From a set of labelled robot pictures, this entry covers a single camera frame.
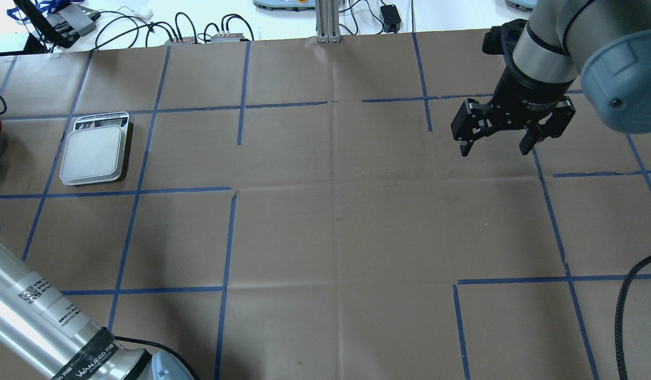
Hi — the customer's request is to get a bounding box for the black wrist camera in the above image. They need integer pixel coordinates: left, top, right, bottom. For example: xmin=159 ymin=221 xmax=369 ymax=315
xmin=482 ymin=18 xmax=527 ymax=59

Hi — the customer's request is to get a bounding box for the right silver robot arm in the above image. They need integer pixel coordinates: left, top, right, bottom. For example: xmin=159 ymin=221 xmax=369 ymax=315
xmin=450 ymin=1 xmax=651 ymax=157

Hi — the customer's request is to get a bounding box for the aluminium frame post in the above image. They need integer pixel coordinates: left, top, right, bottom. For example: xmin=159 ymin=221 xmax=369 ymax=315
xmin=315 ymin=0 xmax=341 ymax=43

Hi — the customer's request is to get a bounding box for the black power adapter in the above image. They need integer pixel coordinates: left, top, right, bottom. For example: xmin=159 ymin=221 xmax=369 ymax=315
xmin=379 ymin=4 xmax=402 ymax=33

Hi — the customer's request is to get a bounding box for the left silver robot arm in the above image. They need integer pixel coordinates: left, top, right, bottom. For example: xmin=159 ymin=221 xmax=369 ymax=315
xmin=0 ymin=225 xmax=198 ymax=379

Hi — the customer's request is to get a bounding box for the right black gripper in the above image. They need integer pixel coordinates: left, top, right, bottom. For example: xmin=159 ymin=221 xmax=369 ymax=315
xmin=451 ymin=68 xmax=576 ymax=157

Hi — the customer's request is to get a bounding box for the silver digital kitchen scale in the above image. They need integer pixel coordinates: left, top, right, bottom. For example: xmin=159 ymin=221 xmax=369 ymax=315
xmin=58 ymin=111 xmax=133 ymax=187

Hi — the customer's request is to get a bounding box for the left blue teach pendant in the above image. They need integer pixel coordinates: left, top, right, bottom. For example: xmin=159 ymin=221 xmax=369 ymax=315
xmin=252 ymin=0 xmax=316 ymax=12

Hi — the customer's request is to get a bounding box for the brown paper table cover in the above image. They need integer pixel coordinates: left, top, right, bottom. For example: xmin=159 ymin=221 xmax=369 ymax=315
xmin=0 ymin=30 xmax=651 ymax=379

